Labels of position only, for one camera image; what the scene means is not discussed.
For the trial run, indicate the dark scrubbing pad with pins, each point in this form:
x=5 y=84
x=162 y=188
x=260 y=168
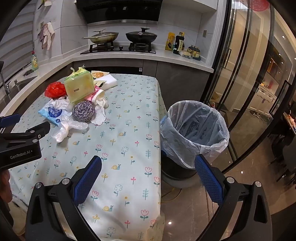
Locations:
x=28 y=73

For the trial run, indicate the blue wet wipe packet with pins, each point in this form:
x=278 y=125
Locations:
x=52 y=113

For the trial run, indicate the steel wool scrubber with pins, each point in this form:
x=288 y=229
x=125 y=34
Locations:
x=83 y=111

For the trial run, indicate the sliding glass door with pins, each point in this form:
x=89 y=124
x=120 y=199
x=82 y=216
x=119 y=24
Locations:
x=242 y=81

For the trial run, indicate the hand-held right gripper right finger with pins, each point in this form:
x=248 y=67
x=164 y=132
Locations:
x=209 y=180

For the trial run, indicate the cream snack packet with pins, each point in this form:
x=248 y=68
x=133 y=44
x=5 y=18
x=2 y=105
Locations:
x=98 y=74

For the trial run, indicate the pink patterned paper cup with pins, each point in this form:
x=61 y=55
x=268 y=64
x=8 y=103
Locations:
x=96 y=95

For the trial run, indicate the pair of shoes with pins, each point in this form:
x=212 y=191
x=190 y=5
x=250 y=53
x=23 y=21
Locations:
x=257 y=114

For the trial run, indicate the white sideboard cabinet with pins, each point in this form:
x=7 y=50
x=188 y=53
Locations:
x=266 y=96

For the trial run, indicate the kitchen counter cabinet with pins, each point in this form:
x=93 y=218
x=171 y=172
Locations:
x=180 y=74

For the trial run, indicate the metal faucet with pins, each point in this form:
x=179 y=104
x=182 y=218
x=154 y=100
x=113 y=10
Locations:
x=3 y=78

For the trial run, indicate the black gas stove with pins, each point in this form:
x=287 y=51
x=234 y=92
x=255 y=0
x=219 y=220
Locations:
x=120 y=49

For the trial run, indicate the floral print tablecloth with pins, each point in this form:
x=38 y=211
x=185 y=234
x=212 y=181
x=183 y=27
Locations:
x=129 y=139

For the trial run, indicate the yellow seasoning packet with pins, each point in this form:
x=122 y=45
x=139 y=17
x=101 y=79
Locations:
x=170 y=41

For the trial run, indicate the beige wok with lid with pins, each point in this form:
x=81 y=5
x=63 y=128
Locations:
x=103 y=36

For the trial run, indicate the red paper door decoration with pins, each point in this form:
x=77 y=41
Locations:
x=261 y=4

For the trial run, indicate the seasoning jar set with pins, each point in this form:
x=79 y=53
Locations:
x=194 y=51

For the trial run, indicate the cardboard box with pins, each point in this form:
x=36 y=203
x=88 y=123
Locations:
x=216 y=96

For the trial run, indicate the hanging kitchen cloth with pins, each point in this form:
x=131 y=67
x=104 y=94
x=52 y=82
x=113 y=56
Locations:
x=47 y=34

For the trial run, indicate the dark soy sauce bottle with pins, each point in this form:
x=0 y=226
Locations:
x=179 y=42

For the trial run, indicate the green dish soap bottle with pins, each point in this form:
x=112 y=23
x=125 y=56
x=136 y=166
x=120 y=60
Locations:
x=34 y=61

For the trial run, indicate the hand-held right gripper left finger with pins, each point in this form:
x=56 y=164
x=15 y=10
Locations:
x=87 y=178

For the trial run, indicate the kitchen sink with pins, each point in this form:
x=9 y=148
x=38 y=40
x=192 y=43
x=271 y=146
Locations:
x=18 y=83

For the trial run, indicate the clear plastic bag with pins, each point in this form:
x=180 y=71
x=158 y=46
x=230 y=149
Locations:
x=69 y=127

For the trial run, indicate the white paper towel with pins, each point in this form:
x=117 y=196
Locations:
x=99 y=113

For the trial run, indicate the red plastic bag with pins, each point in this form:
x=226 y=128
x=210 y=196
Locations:
x=54 y=90

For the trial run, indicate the trash bin with plastic liner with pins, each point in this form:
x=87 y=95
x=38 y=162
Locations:
x=208 y=129

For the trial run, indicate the black wok with lid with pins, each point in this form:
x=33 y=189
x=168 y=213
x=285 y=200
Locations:
x=141 y=36

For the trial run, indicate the yellow-green plastic bag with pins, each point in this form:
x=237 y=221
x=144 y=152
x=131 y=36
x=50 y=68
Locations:
x=78 y=87

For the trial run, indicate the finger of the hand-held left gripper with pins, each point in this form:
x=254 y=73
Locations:
x=10 y=120
x=34 y=133

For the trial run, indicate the window blind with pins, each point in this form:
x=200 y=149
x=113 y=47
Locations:
x=13 y=46

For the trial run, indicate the white sponge block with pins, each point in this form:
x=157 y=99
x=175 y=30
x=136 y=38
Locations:
x=109 y=81

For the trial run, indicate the black range hood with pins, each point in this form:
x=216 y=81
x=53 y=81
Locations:
x=120 y=11

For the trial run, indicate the white plastic bag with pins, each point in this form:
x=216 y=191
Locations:
x=62 y=103

